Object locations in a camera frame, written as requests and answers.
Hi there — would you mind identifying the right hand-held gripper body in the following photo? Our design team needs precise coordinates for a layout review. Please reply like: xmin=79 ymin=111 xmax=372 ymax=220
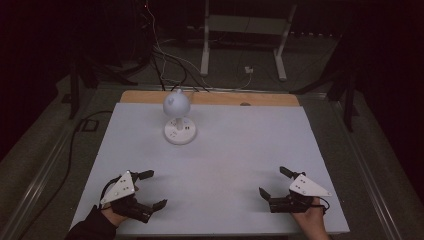
xmin=268 ymin=173 xmax=333 ymax=214

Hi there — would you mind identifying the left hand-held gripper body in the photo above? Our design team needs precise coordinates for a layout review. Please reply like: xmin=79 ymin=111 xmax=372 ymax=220
xmin=99 ymin=170 xmax=155 ymax=224

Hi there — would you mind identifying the person's left hand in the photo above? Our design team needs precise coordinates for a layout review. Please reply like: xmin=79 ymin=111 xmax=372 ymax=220
xmin=101 ymin=205 xmax=130 ymax=228

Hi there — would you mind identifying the person's right hand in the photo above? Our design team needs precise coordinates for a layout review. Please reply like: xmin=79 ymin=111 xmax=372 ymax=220
xmin=291 ymin=197 xmax=330 ymax=235

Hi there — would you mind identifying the white table cover sheet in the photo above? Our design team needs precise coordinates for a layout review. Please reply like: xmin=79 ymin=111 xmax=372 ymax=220
xmin=69 ymin=102 xmax=351 ymax=236

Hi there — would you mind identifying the white globe on stand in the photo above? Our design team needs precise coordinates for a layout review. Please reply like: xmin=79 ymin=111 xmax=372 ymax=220
xmin=162 ymin=87 xmax=198 ymax=146

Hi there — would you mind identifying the black rectangular floor plate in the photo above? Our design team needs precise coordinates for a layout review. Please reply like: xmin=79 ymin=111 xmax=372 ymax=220
xmin=77 ymin=118 xmax=100 ymax=133

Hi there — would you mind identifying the black tripod stand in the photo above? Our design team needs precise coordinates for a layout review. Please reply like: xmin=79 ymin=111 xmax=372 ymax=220
xmin=289 ymin=49 xmax=361 ymax=133
xmin=67 ymin=49 xmax=139 ymax=120

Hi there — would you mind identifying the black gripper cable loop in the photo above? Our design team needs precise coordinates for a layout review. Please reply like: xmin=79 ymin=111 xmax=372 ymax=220
xmin=313 ymin=196 xmax=331 ymax=215

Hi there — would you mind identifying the long black floor cable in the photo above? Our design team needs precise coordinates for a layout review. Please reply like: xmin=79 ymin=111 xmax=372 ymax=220
xmin=18 ymin=110 xmax=114 ymax=240

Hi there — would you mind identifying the black cable bundle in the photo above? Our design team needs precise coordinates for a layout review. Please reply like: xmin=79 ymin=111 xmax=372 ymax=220
xmin=150 ymin=44 xmax=210 ymax=93

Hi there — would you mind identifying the white cable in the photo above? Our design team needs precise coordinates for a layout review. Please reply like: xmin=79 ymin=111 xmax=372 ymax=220
xmin=145 ymin=0 xmax=255 ymax=91

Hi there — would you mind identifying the white metal stand frame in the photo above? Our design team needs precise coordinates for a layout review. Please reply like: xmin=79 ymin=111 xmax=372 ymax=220
xmin=199 ymin=0 xmax=298 ymax=82

